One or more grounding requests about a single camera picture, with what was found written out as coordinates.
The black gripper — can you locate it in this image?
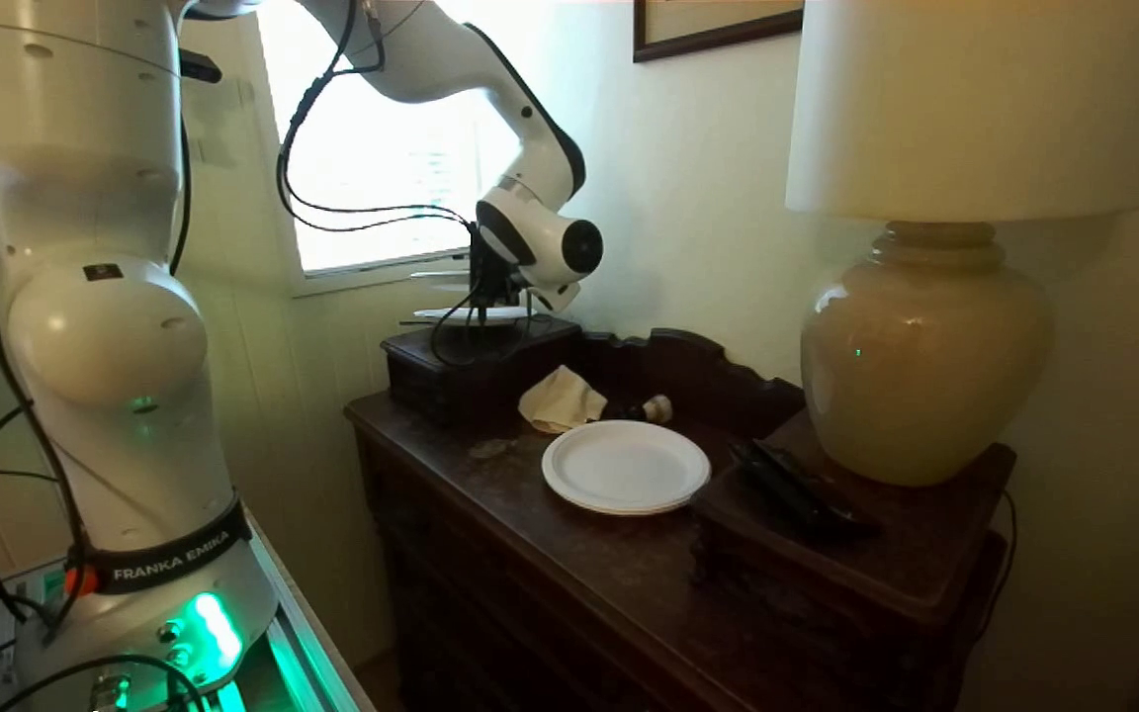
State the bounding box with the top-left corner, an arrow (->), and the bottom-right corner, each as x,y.
466,227 -> 525,311

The white plate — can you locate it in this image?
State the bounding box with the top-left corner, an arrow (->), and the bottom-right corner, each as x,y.
544,420 -> 712,518
401,304 -> 530,328

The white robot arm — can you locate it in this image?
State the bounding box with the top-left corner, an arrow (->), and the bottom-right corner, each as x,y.
0,0 -> 279,712

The white plate on box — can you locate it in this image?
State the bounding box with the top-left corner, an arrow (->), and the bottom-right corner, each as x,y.
401,304 -> 530,328

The dark wooden box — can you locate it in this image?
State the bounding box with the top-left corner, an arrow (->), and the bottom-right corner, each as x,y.
385,315 -> 583,428

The crumpled beige paper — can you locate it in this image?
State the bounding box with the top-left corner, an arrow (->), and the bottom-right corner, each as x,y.
519,362 -> 604,434

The small round beige object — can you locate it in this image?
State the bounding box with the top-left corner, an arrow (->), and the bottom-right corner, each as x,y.
641,397 -> 677,422

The dark framed picture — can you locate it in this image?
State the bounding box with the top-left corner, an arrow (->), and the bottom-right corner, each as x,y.
633,0 -> 805,63

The dark wooden dresser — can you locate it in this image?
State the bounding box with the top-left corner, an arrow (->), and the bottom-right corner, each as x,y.
346,328 -> 1020,712

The black remote control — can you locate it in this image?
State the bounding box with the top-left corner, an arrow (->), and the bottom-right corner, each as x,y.
732,438 -> 877,540

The beige ceramic table lamp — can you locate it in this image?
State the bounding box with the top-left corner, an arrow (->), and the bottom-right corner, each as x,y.
789,0 -> 1139,488

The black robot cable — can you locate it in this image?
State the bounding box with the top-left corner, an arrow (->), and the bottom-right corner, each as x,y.
167,0 -> 533,370

